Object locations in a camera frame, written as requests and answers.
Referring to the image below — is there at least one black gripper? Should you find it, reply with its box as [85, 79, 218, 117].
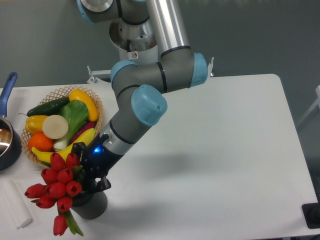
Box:
[71, 133, 124, 193]

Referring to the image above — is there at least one red tulip bouquet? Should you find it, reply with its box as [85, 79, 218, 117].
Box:
[24, 152, 84, 236]

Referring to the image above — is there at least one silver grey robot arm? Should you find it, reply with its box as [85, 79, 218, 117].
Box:
[72, 0, 209, 194]

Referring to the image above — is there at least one dark grey ribbed vase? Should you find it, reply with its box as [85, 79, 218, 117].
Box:
[71, 191, 108, 220]

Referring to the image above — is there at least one yellow banana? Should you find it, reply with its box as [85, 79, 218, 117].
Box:
[31, 128, 96, 164]

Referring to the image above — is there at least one purple eggplant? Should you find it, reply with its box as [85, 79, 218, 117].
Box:
[69, 121, 96, 144]

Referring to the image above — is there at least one beige round onion slice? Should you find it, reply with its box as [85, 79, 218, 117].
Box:
[42, 115, 69, 140]

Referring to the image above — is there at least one green lettuce leaf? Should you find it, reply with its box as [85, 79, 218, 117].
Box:
[53, 100, 89, 151]

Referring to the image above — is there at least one orange fruit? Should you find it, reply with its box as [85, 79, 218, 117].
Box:
[28, 132, 54, 152]

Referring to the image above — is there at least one green cucumber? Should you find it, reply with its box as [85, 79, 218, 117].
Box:
[19, 97, 70, 117]

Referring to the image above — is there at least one yellow bell pepper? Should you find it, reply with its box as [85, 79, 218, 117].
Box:
[25, 115, 48, 135]

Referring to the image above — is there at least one woven wicker basket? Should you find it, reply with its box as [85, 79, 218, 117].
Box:
[21, 85, 104, 167]

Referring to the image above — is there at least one white rolled cloth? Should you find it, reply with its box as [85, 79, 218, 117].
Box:
[0, 180, 33, 229]

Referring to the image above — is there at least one black device at table edge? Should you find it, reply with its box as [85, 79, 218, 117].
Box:
[301, 202, 320, 229]

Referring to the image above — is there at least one dark pot with blue handle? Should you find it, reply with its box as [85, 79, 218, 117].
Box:
[0, 72, 22, 171]

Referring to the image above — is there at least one white metal base frame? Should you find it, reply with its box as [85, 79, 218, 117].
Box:
[87, 56, 215, 84]

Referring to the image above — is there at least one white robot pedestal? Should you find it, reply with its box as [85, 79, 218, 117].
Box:
[109, 18, 159, 65]

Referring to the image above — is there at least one white frame at right edge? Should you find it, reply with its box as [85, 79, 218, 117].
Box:
[297, 85, 320, 129]

